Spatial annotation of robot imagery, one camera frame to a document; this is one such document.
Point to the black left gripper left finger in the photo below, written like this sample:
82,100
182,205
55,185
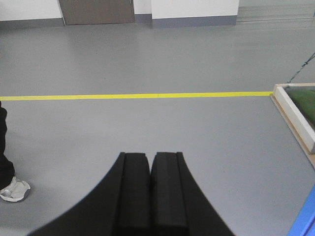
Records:
118,206

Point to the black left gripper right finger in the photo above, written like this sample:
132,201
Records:
179,206

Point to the brown door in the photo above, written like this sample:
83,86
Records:
90,12

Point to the left white sneaker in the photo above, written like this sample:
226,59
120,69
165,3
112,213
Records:
16,191

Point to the person's black trouser legs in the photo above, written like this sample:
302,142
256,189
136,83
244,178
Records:
7,170

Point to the plywood base platform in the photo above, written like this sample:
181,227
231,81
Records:
310,156

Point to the green sandbag left one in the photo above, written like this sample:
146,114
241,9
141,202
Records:
304,100

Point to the white wooden frame with brace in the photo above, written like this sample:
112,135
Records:
302,125

